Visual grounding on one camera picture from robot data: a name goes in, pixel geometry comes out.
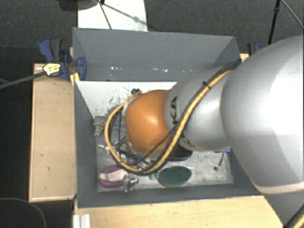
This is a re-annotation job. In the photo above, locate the purple and white toy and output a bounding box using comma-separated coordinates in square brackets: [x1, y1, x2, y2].
[98, 164, 127, 188]

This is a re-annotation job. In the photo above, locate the dark green oval scrubber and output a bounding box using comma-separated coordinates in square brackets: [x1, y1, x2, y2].
[157, 166, 192, 188]

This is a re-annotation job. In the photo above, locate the black flat object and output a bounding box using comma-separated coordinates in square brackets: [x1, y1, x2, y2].
[170, 145, 193, 162]

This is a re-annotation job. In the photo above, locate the pale wood board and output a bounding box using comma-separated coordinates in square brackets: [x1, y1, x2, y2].
[28, 63, 78, 203]

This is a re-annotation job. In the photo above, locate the grey metal bin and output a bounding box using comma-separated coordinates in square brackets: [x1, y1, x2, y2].
[71, 27, 260, 209]

